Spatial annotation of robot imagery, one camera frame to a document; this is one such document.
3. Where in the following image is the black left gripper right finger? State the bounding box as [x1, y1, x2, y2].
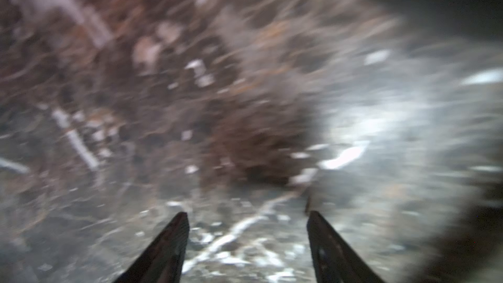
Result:
[307, 210, 384, 283]

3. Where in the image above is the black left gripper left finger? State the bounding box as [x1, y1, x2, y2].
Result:
[114, 212, 190, 283]

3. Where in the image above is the black belt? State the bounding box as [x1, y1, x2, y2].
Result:
[377, 0, 502, 282]

